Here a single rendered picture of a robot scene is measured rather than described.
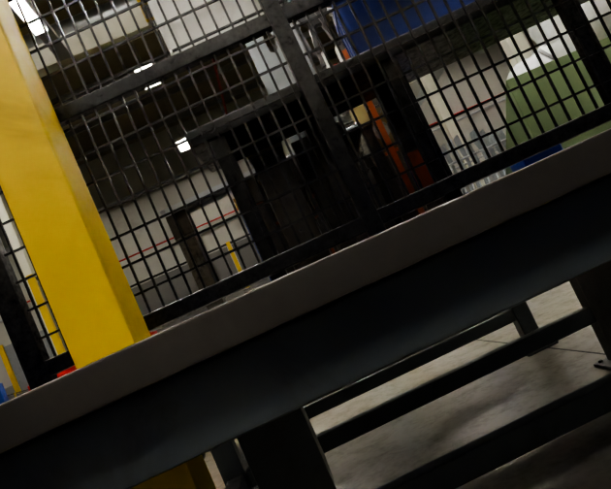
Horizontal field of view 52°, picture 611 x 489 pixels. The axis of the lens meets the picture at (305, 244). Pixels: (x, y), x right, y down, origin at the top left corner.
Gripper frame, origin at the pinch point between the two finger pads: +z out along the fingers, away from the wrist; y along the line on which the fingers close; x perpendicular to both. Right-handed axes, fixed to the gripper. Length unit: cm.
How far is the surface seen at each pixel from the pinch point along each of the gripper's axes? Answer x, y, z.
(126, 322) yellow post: 68, 57, 46
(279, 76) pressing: 26.8, 17.0, 6.6
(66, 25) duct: -923, 249, -581
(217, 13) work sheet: 55, 25, 1
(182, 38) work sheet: 55, 32, 3
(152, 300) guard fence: -761, 262, -45
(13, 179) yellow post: 68, 64, 18
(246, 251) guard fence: -774, 108, -53
